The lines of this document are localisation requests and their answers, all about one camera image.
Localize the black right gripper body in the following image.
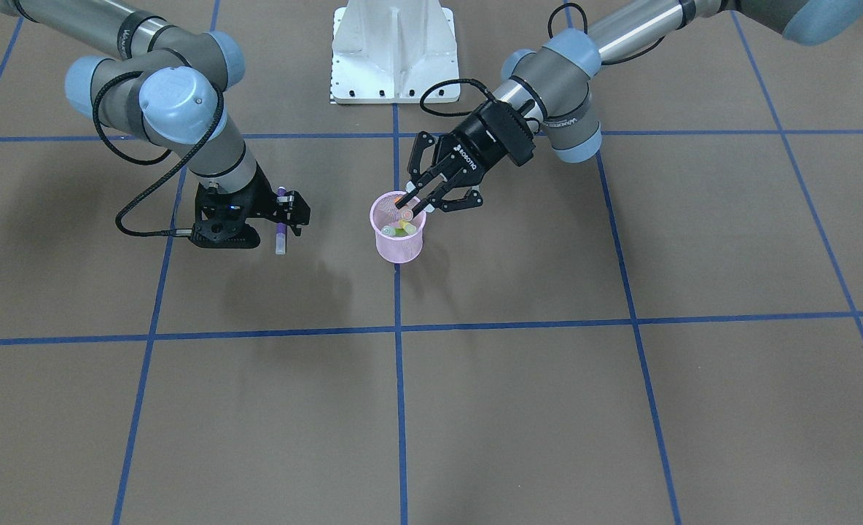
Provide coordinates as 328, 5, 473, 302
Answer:
206, 164, 283, 224

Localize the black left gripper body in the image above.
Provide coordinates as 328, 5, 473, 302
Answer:
446, 100, 535, 179

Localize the purple highlighter pen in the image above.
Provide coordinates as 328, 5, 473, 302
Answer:
274, 222, 288, 256

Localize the green highlighter pen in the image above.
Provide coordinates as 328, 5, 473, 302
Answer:
380, 224, 415, 237

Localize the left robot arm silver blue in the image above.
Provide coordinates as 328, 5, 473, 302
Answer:
394, 1, 863, 214

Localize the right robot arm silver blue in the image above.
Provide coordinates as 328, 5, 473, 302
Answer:
0, 1, 311, 249

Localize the pink mesh pen holder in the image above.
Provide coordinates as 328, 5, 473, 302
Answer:
370, 192, 427, 265

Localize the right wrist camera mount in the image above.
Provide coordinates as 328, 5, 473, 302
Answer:
189, 185, 261, 249

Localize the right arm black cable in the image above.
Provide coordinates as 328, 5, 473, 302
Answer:
92, 69, 227, 239

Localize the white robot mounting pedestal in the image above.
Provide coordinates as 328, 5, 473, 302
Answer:
329, 1, 459, 104

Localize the black camera cable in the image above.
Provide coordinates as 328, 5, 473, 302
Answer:
420, 0, 665, 119

